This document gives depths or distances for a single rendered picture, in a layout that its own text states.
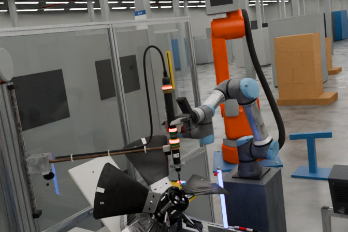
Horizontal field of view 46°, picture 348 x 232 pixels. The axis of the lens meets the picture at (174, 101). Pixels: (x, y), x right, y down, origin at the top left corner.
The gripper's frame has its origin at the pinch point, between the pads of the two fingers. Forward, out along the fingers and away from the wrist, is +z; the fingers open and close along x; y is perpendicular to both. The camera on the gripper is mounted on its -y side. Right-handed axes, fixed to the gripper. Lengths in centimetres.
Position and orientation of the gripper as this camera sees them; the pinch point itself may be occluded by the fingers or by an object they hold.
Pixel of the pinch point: (167, 122)
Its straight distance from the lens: 178.6
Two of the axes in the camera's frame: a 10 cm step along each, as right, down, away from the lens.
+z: -5.9, 1.9, -7.9
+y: 1.3, 9.8, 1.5
